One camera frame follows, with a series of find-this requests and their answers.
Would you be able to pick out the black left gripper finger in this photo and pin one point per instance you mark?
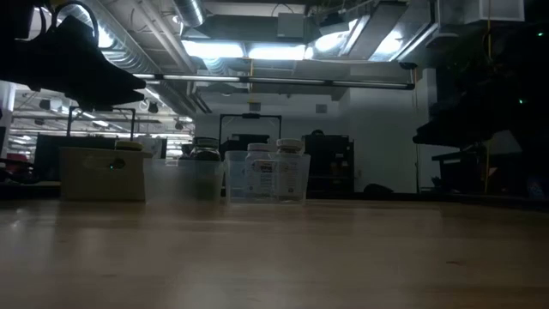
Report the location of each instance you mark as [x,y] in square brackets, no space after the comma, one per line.
[98,73]
[111,98]

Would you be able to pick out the long hanging light bar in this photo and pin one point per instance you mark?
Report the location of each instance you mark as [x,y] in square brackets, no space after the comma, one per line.
[279,80]

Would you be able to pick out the dark side table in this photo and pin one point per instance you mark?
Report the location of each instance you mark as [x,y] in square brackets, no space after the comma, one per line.
[454,155]

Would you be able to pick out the rectangular ceiling light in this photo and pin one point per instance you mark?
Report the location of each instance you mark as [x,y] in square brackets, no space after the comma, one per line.
[276,52]
[212,49]

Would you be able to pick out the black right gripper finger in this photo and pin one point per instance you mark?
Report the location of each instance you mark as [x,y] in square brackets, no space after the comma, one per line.
[450,136]
[459,109]

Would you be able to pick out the white-lid spice jar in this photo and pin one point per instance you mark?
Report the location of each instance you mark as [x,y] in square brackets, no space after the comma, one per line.
[259,148]
[290,146]

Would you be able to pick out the round silver air duct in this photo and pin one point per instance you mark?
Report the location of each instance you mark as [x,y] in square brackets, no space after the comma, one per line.
[191,10]

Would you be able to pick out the black metal stand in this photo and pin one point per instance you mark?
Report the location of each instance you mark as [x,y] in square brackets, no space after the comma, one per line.
[103,109]

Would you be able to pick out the grey opaque plastic bin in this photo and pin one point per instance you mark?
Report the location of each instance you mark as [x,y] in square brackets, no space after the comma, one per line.
[94,180]

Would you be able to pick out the black lump on floor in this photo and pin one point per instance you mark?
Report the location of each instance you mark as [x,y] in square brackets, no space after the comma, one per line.
[377,189]

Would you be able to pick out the clear plastic bin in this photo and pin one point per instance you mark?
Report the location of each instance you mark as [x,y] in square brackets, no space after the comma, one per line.
[236,180]
[167,182]

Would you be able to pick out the grey ceiling box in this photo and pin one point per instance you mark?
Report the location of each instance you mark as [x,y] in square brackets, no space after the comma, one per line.
[291,25]

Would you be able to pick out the black shelf unit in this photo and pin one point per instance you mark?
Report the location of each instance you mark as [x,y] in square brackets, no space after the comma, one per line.
[330,163]

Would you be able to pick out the yellow-lid brown spice jar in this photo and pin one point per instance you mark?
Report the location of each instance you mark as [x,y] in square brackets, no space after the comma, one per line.
[128,146]

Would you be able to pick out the black tubular cart frame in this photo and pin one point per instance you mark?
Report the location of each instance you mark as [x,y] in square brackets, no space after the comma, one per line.
[251,116]

